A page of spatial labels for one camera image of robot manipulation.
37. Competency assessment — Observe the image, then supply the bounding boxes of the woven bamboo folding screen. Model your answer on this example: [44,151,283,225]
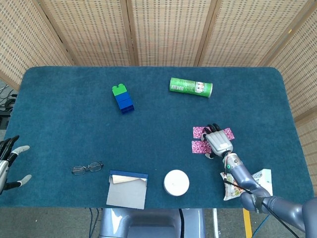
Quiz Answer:
[0,0,317,189]

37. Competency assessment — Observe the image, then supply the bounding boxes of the blue building brick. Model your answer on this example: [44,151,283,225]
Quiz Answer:
[118,99,135,115]
[115,93,132,104]

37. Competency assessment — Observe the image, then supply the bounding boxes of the black power strip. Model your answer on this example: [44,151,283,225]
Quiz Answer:
[0,109,12,129]

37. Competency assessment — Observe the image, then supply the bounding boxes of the grey blue notebook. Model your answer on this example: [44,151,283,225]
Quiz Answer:
[106,170,149,210]

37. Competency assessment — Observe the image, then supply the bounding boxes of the blue floor cable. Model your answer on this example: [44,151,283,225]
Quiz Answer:
[88,207,100,238]

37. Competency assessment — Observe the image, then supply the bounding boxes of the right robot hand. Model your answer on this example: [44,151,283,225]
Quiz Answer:
[201,122,234,159]

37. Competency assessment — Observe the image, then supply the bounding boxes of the beige paper sheet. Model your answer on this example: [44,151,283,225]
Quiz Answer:
[109,174,147,185]

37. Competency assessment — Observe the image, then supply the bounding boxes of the clear round clip tub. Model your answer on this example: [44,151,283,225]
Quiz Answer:
[163,169,190,197]

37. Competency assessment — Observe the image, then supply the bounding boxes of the teal table carpet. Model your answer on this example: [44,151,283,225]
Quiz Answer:
[0,66,315,209]

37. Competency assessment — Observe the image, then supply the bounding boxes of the white table leg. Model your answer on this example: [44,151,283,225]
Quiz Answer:
[211,208,220,238]

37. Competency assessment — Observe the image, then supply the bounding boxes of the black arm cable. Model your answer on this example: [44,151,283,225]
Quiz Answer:
[224,180,300,238]

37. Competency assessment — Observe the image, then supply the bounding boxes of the green chips can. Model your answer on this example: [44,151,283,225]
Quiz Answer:
[169,77,213,99]

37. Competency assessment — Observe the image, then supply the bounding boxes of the black floor cables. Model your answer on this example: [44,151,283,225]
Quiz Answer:
[0,84,18,111]

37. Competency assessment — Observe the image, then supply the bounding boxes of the green building brick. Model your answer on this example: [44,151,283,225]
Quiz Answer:
[111,83,129,97]

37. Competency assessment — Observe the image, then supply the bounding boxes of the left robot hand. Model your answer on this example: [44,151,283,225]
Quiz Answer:
[0,135,32,195]

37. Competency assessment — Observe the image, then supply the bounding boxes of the white snack bag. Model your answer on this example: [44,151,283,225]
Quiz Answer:
[220,169,273,201]

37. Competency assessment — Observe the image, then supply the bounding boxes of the grey robot torso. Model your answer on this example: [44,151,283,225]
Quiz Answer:
[99,208,206,238]

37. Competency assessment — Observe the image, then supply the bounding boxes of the thin-frame eyeglasses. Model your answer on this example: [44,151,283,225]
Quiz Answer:
[71,161,104,176]

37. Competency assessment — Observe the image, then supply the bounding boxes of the black torso cable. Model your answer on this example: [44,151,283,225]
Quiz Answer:
[178,208,186,238]

